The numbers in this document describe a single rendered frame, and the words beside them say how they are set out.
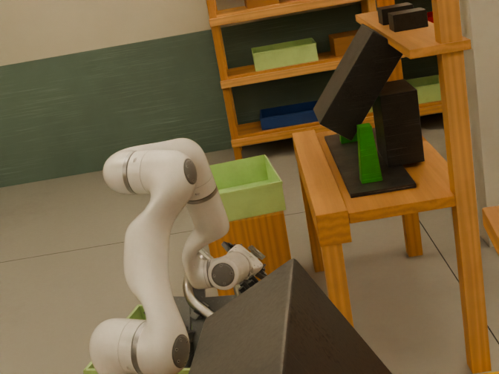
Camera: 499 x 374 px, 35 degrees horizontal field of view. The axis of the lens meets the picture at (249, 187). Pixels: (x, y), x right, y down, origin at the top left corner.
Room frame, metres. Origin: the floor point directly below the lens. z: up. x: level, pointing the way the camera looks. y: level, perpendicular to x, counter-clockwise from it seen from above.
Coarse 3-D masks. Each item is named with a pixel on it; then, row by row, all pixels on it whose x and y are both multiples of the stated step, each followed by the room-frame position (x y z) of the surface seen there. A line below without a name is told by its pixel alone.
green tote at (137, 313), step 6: (138, 306) 2.48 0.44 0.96; (132, 312) 2.44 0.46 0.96; (138, 312) 2.47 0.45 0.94; (132, 318) 2.42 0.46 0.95; (138, 318) 2.46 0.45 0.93; (144, 318) 2.48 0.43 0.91; (90, 366) 2.12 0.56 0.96; (84, 372) 2.10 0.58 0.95; (90, 372) 2.10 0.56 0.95; (96, 372) 2.09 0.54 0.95; (180, 372) 2.00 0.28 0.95; (186, 372) 2.00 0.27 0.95
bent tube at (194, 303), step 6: (204, 252) 2.29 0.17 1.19; (204, 258) 2.29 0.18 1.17; (210, 258) 2.27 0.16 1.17; (186, 276) 2.28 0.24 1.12; (186, 282) 2.27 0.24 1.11; (186, 288) 2.27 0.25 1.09; (186, 294) 2.26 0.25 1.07; (192, 294) 2.26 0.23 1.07; (186, 300) 2.26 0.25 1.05; (192, 300) 2.25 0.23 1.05; (192, 306) 2.24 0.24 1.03; (198, 306) 2.24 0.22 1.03; (204, 306) 2.24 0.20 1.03; (198, 312) 2.24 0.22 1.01; (204, 312) 2.23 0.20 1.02; (210, 312) 2.23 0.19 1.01
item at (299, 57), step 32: (256, 0) 7.53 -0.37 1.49; (288, 0) 7.68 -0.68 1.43; (320, 0) 7.40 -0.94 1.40; (352, 0) 7.39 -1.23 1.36; (352, 32) 7.73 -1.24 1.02; (224, 64) 7.47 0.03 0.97; (256, 64) 7.51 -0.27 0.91; (288, 64) 7.50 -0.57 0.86; (320, 64) 7.42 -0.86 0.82; (224, 96) 7.48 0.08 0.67; (256, 128) 7.65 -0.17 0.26; (288, 128) 7.46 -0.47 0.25; (320, 128) 7.40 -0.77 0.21
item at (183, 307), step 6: (180, 300) 2.33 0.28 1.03; (180, 306) 2.32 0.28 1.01; (186, 306) 2.31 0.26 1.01; (180, 312) 2.31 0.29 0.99; (186, 312) 2.30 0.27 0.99; (186, 318) 2.30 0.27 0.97; (186, 324) 2.29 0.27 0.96; (192, 342) 2.25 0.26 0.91; (192, 348) 2.24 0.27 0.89; (192, 354) 2.24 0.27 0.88; (186, 366) 2.20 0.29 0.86
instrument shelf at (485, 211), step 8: (488, 208) 1.37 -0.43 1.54; (496, 208) 1.36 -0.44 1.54; (488, 216) 1.33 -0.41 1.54; (496, 216) 1.32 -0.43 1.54; (488, 224) 1.31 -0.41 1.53; (496, 224) 1.28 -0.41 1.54; (488, 232) 1.32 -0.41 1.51; (496, 232) 1.25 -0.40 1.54; (496, 240) 1.24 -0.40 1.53; (496, 248) 1.25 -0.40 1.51
